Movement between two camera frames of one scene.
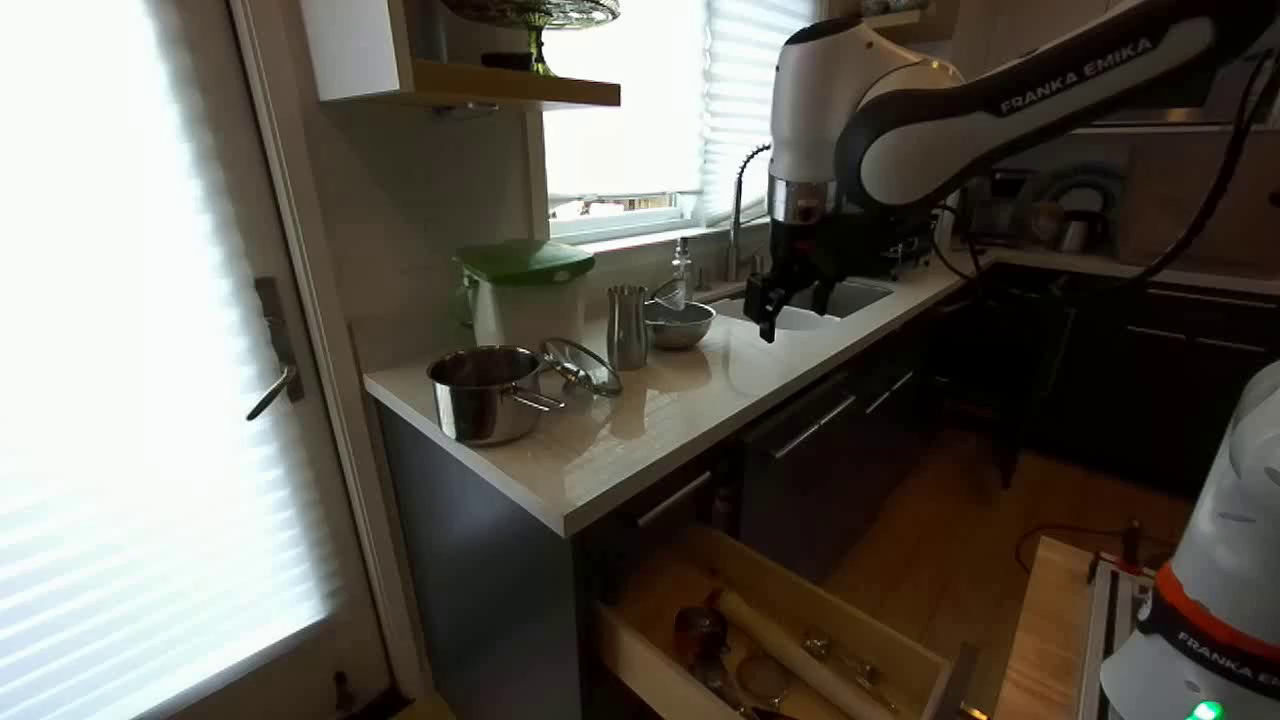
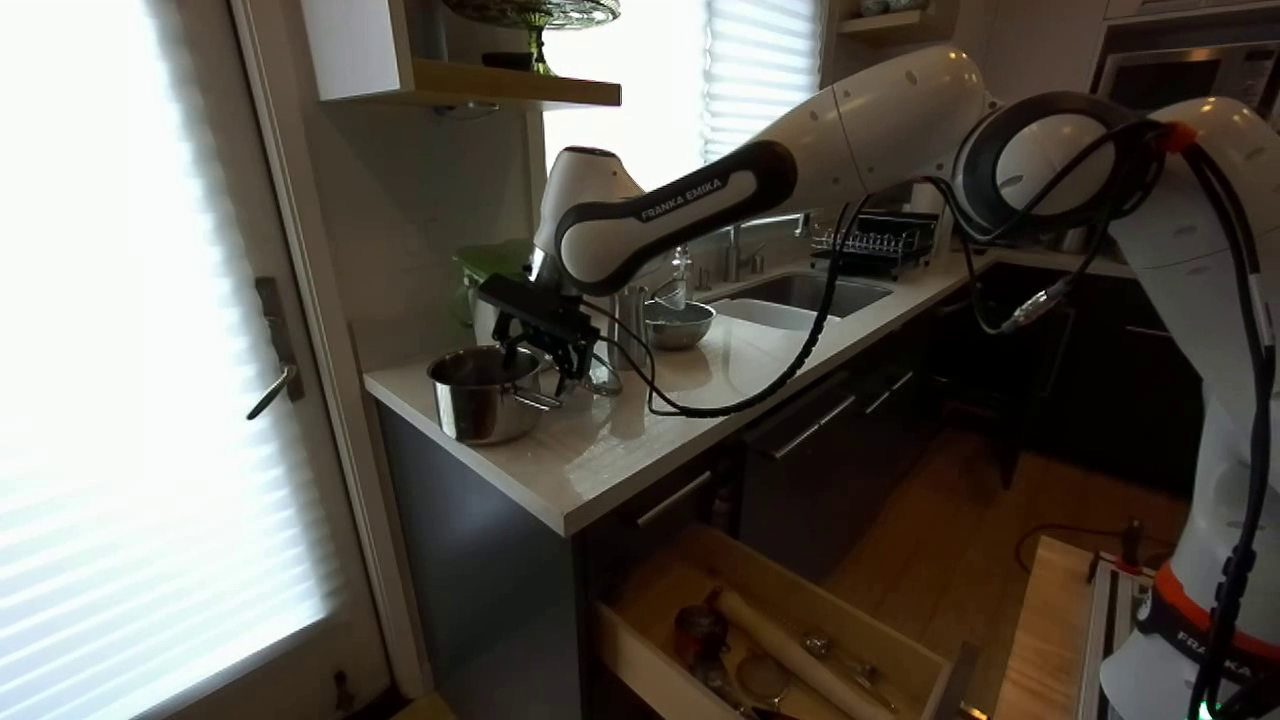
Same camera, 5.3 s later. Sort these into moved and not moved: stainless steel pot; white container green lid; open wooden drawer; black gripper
Moved: black gripper
Not moved: white container green lid; stainless steel pot; open wooden drawer
